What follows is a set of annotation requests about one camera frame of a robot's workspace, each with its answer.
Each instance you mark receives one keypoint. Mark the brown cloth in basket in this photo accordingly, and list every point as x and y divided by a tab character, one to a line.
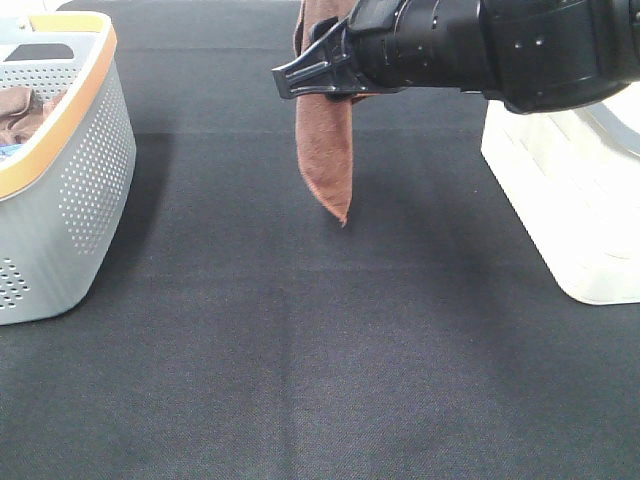
23	112

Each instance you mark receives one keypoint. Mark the brown towel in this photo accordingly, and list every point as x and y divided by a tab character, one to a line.
323	127

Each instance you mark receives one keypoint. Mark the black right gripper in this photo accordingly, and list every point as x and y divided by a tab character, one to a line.
329	66

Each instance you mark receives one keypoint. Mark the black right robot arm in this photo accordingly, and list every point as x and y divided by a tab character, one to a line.
533	56

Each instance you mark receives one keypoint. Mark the blue cloth in basket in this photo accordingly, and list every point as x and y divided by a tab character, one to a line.
6	151

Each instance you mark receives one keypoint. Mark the white basket with grey rim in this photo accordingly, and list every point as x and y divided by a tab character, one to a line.
573	179

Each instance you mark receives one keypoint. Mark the grey basket with orange rim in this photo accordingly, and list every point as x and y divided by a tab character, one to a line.
63	192

